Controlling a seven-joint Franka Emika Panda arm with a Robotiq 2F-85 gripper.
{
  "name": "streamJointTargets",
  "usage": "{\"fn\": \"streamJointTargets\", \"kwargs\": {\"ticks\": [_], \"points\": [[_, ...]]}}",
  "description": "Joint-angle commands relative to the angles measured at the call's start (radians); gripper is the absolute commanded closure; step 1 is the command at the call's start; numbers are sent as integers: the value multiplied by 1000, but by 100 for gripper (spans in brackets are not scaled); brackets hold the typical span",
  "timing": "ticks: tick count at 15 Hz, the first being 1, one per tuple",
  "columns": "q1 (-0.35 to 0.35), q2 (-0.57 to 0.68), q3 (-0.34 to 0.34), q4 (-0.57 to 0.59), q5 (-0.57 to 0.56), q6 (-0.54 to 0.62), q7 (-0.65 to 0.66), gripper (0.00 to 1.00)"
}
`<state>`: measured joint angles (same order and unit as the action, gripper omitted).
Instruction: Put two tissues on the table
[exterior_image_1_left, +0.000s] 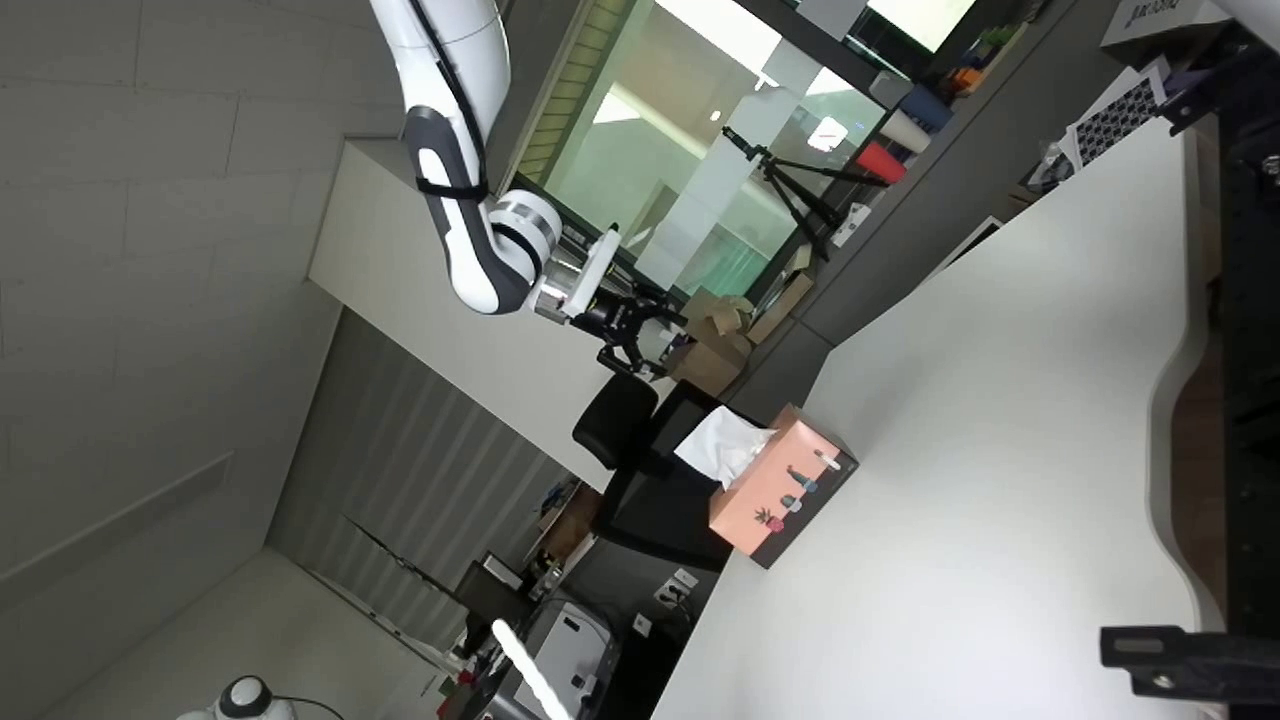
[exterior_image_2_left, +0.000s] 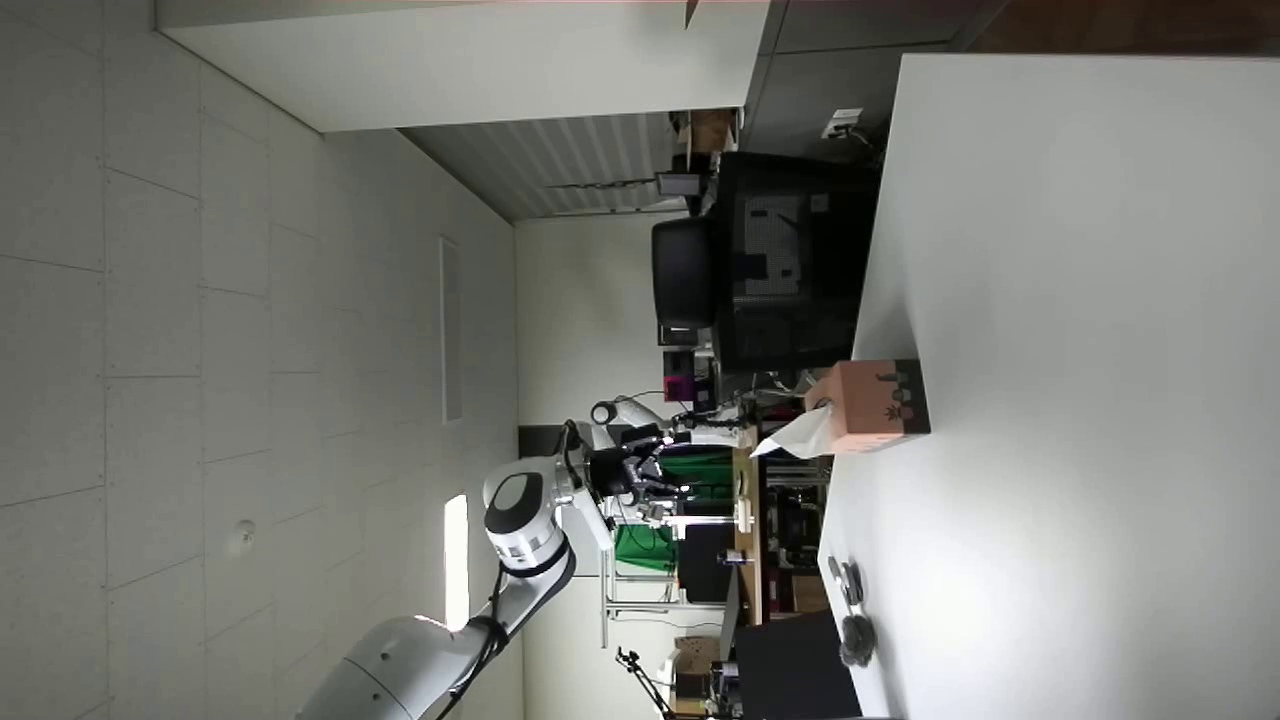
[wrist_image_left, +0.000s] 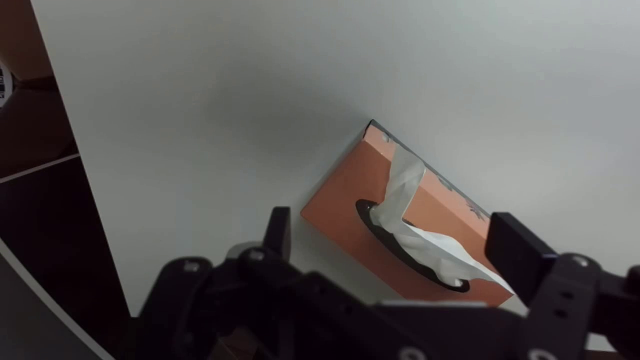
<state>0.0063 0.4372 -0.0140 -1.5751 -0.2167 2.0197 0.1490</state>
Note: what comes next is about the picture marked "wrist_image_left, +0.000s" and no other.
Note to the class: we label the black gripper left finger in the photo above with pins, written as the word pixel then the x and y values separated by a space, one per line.
pixel 276 231

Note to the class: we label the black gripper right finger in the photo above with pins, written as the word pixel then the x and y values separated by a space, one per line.
pixel 521 246

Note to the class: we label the white tissue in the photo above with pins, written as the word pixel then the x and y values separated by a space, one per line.
pixel 407 180

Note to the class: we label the orange tissue box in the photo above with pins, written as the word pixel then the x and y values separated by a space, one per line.
pixel 347 192

